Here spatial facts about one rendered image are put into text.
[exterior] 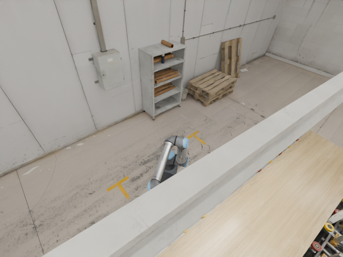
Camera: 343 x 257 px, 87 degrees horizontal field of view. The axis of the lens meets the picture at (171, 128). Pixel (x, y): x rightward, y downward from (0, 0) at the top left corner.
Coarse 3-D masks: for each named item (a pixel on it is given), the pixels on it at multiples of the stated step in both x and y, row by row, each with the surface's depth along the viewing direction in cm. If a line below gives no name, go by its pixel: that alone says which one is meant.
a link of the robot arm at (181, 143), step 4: (176, 136) 201; (176, 140) 198; (180, 140) 197; (184, 140) 197; (188, 140) 204; (176, 144) 199; (180, 144) 198; (184, 144) 196; (180, 148) 204; (184, 148) 205; (180, 152) 216; (184, 152) 218; (176, 156) 252; (180, 156) 226; (184, 156) 229; (176, 160) 246; (180, 160) 238; (184, 160) 243; (176, 164) 252; (180, 164) 246; (184, 164) 248
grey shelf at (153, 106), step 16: (144, 48) 350; (160, 48) 354; (176, 48) 358; (144, 64) 357; (160, 64) 370; (176, 64) 419; (144, 80) 384; (176, 80) 444; (144, 96) 415; (160, 96) 417; (176, 96) 472; (160, 112) 436
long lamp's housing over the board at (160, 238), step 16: (336, 96) 94; (320, 112) 84; (304, 128) 77; (272, 144) 67; (288, 144) 72; (256, 160) 61; (240, 176) 58; (208, 192) 52; (224, 192) 54; (192, 208) 48; (208, 208) 51; (176, 224) 46; (192, 224) 50; (144, 240) 42; (160, 240) 44; (128, 256) 40; (144, 256) 42
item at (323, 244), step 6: (330, 216) 233; (336, 222) 199; (318, 234) 216; (324, 234) 202; (330, 234) 190; (342, 234) 202; (318, 240) 199; (324, 240) 187; (324, 246) 181; (306, 252) 200; (318, 252) 177; (330, 252) 188; (342, 252) 189
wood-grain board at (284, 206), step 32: (288, 160) 251; (320, 160) 253; (256, 192) 213; (288, 192) 215; (320, 192) 217; (224, 224) 186; (256, 224) 187; (288, 224) 189; (320, 224) 190; (160, 256) 163; (192, 256) 164; (224, 256) 165; (256, 256) 167; (288, 256) 168
